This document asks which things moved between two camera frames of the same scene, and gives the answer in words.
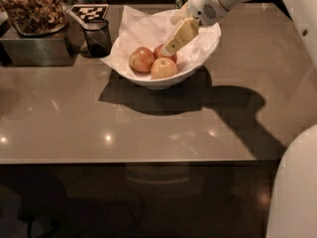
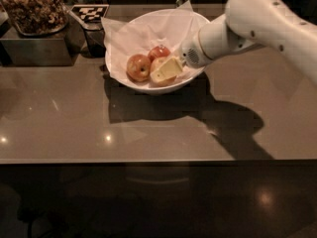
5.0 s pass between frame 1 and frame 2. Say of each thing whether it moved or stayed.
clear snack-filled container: stayed
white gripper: moved
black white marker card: stayed
